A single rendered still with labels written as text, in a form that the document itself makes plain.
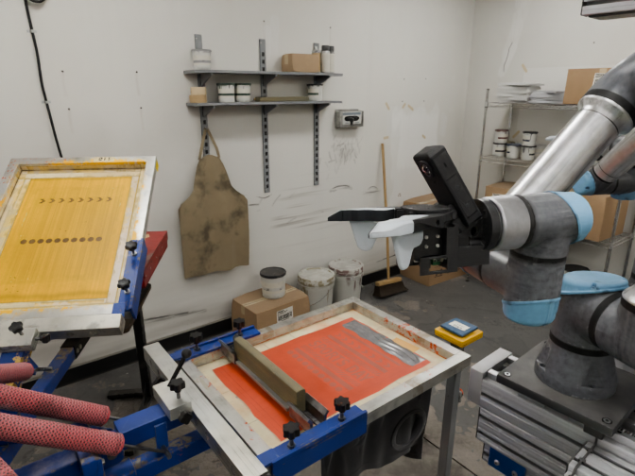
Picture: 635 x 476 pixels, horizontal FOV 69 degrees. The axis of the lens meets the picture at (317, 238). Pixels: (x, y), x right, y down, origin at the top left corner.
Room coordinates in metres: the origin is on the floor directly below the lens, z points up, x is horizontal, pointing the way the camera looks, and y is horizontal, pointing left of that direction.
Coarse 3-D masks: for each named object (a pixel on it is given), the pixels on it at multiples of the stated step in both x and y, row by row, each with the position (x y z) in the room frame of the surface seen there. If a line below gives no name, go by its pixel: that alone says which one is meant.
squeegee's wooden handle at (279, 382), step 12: (240, 336) 1.35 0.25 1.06; (240, 348) 1.30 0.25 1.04; (252, 348) 1.27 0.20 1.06; (240, 360) 1.30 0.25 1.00; (252, 360) 1.24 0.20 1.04; (264, 360) 1.21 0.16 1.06; (264, 372) 1.19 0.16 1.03; (276, 372) 1.14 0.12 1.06; (276, 384) 1.13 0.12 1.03; (288, 384) 1.09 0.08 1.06; (288, 396) 1.08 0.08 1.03; (300, 396) 1.06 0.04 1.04; (300, 408) 1.06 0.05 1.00
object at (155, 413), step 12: (156, 408) 1.01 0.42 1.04; (120, 420) 0.96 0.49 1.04; (132, 420) 0.96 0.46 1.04; (144, 420) 0.96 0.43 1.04; (156, 420) 0.97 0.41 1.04; (168, 420) 0.99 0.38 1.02; (120, 432) 0.92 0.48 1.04; (132, 432) 0.93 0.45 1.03; (144, 432) 0.95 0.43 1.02; (132, 444) 0.93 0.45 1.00
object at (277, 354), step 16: (304, 336) 1.53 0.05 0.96; (320, 336) 1.53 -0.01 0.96; (272, 352) 1.42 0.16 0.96; (224, 368) 1.32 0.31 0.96; (240, 368) 1.32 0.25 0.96; (288, 368) 1.32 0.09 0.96; (304, 368) 1.32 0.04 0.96; (224, 384) 1.23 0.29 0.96; (240, 384) 1.23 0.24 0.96; (256, 384) 1.23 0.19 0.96
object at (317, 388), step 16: (384, 352) 1.42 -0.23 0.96; (400, 368) 1.32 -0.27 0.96; (416, 368) 1.32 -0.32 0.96; (304, 384) 1.23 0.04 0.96; (320, 384) 1.23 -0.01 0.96; (368, 384) 1.23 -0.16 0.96; (384, 384) 1.23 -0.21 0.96; (256, 400) 1.16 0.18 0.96; (272, 400) 1.16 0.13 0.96; (320, 400) 1.16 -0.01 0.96; (352, 400) 1.16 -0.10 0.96; (256, 416) 1.09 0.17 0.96; (272, 416) 1.09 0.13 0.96; (288, 416) 1.09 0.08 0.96; (272, 432) 1.03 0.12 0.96
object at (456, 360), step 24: (312, 312) 1.66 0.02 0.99; (336, 312) 1.70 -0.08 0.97; (360, 312) 1.72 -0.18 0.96; (384, 312) 1.66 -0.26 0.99; (264, 336) 1.49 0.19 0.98; (408, 336) 1.51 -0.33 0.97; (432, 336) 1.47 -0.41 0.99; (192, 360) 1.32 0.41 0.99; (456, 360) 1.32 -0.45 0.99; (408, 384) 1.18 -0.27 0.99; (432, 384) 1.22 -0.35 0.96; (216, 408) 1.08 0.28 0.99; (360, 408) 1.08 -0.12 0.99; (384, 408) 1.10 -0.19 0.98; (240, 432) 0.98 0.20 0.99
